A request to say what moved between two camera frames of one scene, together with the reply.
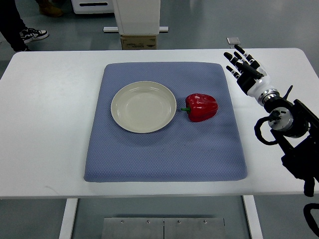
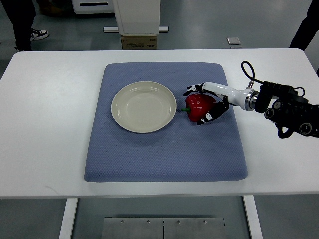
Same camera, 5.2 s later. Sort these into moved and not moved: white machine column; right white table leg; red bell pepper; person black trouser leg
Moved: person black trouser leg
Not moved: red bell pepper; white machine column; right white table leg
